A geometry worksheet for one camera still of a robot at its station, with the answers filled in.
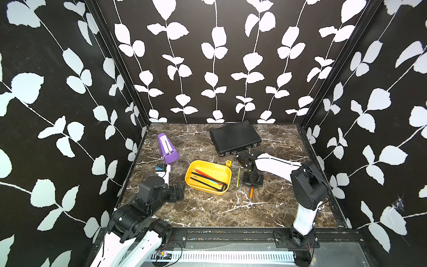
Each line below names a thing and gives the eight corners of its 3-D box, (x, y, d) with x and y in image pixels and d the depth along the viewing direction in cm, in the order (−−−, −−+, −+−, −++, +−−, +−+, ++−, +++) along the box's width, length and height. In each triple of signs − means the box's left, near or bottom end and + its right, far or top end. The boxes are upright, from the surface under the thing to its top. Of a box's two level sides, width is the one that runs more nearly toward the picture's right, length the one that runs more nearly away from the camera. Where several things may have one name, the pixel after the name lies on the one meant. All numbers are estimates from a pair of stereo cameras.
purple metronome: (164, 163, 102) (155, 144, 87) (167, 152, 107) (159, 133, 92) (177, 163, 102) (171, 144, 87) (179, 152, 107) (173, 133, 92)
